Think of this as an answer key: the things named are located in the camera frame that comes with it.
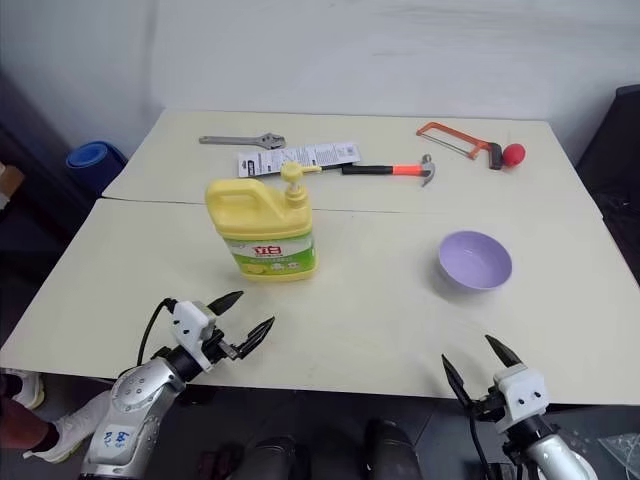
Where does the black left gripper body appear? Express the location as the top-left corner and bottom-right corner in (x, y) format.
(202, 327), (242, 365)

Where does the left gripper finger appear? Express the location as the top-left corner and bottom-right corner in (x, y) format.
(206, 290), (245, 317)
(236, 315), (277, 360)

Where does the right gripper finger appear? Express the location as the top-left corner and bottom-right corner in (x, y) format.
(484, 334), (522, 373)
(441, 353), (479, 418)

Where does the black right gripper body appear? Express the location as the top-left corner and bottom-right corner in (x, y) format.
(469, 384), (507, 424)

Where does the yellow detergent jug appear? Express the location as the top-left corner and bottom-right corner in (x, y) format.
(204, 162), (323, 284)

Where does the purple bowl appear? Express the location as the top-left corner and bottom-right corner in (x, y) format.
(438, 229), (514, 292)

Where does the dark rounded shape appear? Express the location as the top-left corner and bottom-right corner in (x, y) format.
(248, 436), (312, 480)
(363, 417), (420, 480)

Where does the clear plastic bag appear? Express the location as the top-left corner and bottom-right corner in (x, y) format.
(596, 430), (640, 467)

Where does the grey adjustable wrench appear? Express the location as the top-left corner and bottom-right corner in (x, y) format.
(198, 130), (285, 151)

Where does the printed packaging card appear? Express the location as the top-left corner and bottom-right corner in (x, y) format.
(235, 140), (363, 179)

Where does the white sneaker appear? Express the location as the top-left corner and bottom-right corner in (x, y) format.
(8, 368), (46, 412)
(21, 388), (112, 464)

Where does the red rubber bulb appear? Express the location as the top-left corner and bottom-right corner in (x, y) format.
(502, 142), (528, 168)

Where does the orange hacksaw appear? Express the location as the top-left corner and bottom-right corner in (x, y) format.
(415, 121), (509, 172)

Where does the person's bare leg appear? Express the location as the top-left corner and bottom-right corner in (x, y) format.
(0, 394), (62, 454)

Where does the black cabinet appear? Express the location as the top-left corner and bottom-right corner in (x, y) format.
(574, 83), (640, 289)

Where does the cardboard box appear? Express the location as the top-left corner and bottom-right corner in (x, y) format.
(0, 161), (27, 212)

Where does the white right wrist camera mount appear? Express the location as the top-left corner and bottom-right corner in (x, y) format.
(493, 365), (551, 434)

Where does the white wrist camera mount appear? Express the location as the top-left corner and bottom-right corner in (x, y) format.
(169, 300), (225, 374)
(493, 365), (551, 434)

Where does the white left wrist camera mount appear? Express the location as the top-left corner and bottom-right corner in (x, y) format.
(169, 300), (225, 374)

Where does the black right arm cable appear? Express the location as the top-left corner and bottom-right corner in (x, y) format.
(466, 413), (502, 480)

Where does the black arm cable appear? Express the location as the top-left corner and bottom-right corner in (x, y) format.
(466, 413), (502, 480)
(135, 297), (180, 367)

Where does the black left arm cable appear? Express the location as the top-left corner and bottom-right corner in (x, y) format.
(135, 297), (180, 367)

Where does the orange black handled hammer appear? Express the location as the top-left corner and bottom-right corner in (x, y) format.
(319, 154), (441, 189)

